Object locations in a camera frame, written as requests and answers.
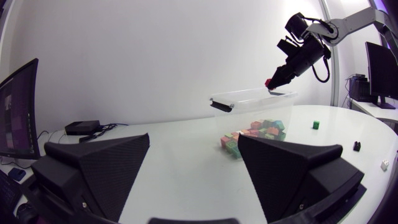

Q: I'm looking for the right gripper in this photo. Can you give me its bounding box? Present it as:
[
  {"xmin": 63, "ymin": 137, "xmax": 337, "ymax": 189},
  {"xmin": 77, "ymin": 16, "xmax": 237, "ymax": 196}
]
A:
[{"xmin": 266, "ymin": 33, "xmax": 332, "ymax": 91}]

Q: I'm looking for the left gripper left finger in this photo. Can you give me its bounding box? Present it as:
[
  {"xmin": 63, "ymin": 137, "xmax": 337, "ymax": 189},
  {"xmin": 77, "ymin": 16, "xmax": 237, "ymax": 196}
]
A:
[{"xmin": 30, "ymin": 133, "xmax": 150, "ymax": 223}]

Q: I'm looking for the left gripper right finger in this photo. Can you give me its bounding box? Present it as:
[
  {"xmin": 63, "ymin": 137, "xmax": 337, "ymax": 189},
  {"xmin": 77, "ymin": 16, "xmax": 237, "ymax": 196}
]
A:
[{"xmin": 237, "ymin": 134, "xmax": 365, "ymax": 224}]

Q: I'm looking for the pile of toy bricks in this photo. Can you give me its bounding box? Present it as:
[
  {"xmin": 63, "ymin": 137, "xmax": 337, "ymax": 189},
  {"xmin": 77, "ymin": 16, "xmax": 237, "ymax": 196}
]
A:
[{"xmin": 220, "ymin": 119, "xmax": 287, "ymax": 160}]

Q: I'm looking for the clear plastic container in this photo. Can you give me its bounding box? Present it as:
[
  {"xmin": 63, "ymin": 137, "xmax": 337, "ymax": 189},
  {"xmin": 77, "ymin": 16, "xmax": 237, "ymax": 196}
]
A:
[{"xmin": 209, "ymin": 86, "xmax": 299, "ymax": 160}]

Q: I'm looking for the black power brick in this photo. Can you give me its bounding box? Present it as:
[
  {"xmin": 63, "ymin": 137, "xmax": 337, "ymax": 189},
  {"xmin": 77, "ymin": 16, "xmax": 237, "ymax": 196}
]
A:
[{"xmin": 64, "ymin": 120, "xmax": 101, "ymax": 136}]

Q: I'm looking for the dark screen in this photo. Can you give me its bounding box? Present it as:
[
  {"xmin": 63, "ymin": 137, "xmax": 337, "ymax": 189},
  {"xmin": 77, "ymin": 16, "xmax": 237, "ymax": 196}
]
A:
[
  {"xmin": 0, "ymin": 58, "xmax": 42, "ymax": 161},
  {"xmin": 364, "ymin": 41, "xmax": 398, "ymax": 110}
]

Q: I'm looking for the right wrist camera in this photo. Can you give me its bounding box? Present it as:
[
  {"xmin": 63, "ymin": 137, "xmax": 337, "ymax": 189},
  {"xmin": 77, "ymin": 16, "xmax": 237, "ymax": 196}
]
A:
[{"xmin": 276, "ymin": 37, "xmax": 301, "ymax": 57}]

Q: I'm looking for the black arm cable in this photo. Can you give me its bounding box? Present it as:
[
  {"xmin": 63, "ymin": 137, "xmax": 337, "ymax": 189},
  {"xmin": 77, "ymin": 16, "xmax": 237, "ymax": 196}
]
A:
[{"xmin": 311, "ymin": 55, "xmax": 331, "ymax": 83}]

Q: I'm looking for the black power cable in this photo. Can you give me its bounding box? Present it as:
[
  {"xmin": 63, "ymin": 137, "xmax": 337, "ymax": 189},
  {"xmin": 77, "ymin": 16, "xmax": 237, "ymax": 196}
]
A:
[{"xmin": 78, "ymin": 123, "xmax": 129, "ymax": 144}]

